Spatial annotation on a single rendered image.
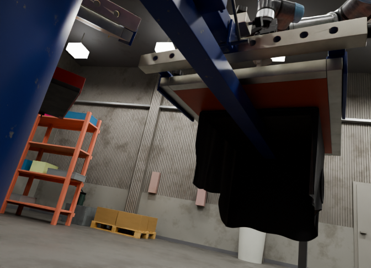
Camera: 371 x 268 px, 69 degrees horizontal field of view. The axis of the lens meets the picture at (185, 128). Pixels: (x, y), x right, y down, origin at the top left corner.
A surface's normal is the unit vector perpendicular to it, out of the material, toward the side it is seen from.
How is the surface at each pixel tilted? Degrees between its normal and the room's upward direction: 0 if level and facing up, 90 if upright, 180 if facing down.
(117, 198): 90
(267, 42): 90
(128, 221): 90
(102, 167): 90
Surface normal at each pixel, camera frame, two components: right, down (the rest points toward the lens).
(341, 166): -0.24, -0.36
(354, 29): -0.46, -0.37
